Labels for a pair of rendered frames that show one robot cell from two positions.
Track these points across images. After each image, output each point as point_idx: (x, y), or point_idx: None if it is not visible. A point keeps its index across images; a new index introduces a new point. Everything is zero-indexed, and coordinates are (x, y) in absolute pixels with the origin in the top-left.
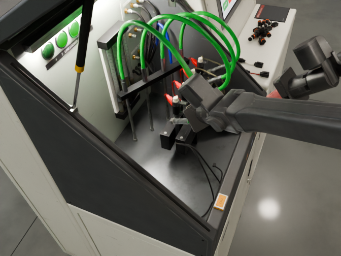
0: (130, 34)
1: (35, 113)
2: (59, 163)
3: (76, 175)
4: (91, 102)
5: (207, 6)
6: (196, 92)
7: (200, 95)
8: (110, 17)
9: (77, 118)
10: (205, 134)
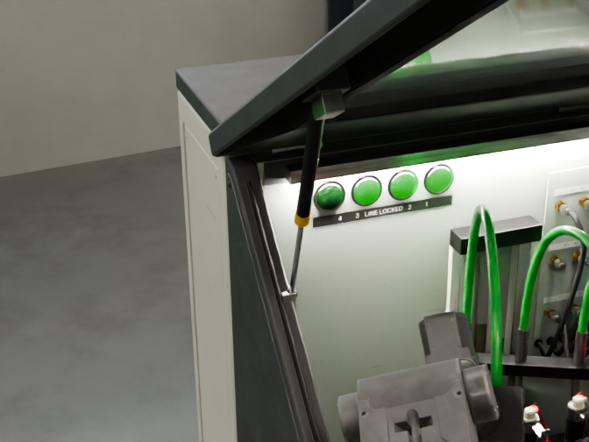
0: (555, 257)
1: (244, 275)
2: (247, 398)
3: (258, 436)
4: (384, 340)
5: None
6: (428, 335)
7: (431, 345)
8: (508, 201)
9: (283, 310)
10: None
